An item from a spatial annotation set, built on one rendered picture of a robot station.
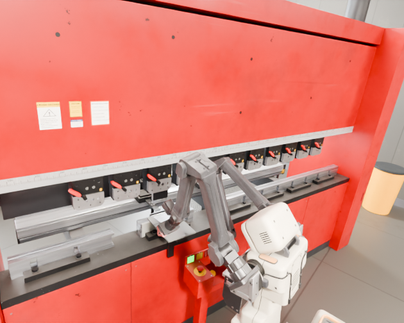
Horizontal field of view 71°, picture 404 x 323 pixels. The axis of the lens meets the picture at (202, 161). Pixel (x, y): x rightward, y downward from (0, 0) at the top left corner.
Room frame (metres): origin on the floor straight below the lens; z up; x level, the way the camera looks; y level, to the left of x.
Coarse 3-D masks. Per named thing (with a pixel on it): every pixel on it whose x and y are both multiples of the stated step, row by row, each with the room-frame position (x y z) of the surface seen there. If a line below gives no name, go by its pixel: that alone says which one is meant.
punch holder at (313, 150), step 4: (312, 140) 2.42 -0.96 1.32; (316, 140) 2.43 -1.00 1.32; (320, 140) 2.46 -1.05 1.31; (312, 144) 2.42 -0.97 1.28; (320, 144) 2.47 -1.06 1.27; (312, 148) 2.41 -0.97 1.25; (316, 148) 2.44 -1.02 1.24; (312, 152) 2.41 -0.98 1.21; (316, 152) 2.45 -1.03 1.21; (320, 152) 2.49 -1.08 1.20
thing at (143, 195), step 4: (140, 192) 1.70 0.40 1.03; (144, 192) 1.70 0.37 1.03; (148, 192) 1.71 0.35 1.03; (140, 196) 1.65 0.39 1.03; (144, 196) 1.67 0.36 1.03; (148, 196) 1.68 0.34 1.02; (136, 200) 1.67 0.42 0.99; (140, 200) 1.64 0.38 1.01; (144, 200) 1.65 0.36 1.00; (148, 200) 1.65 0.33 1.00; (152, 204) 1.60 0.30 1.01; (156, 208) 1.56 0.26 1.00
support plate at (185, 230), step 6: (156, 222) 1.41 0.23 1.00; (156, 228) 1.36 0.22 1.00; (180, 228) 1.38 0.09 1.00; (186, 228) 1.38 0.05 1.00; (174, 234) 1.32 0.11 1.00; (180, 234) 1.32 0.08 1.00; (186, 234) 1.33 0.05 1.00; (192, 234) 1.34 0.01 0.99; (168, 240) 1.25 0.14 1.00; (174, 240) 1.27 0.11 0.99
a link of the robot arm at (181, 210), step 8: (200, 152) 1.00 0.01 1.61; (176, 168) 0.95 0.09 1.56; (184, 168) 0.92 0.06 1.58; (184, 176) 0.94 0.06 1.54; (192, 176) 0.96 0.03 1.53; (184, 184) 0.99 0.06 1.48; (192, 184) 1.00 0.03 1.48; (184, 192) 1.01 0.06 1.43; (192, 192) 1.04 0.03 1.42; (176, 200) 1.08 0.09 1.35; (184, 200) 1.03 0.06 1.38; (176, 208) 1.09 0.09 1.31; (184, 208) 1.07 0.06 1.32; (176, 216) 1.09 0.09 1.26; (184, 216) 1.12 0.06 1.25
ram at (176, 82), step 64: (0, 0) 1.08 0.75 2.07; (64, 0) 1.21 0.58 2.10; (0, 64) 1.06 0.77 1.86; (64, 64) 1.20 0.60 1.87; (128, 64) 1.36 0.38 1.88; (192, 64) 1.58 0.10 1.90; (256, 64) 1.88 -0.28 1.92; (320, 64) 2.30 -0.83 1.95; (0, 128) 1.04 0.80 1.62; (64, 128) 1.18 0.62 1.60; (128, 128) 1.36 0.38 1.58; (192, 128) 1.60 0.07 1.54; (256, 128) 1.93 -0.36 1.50; (320, 128) 2.44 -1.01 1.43; (0, 192) 1.02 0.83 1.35
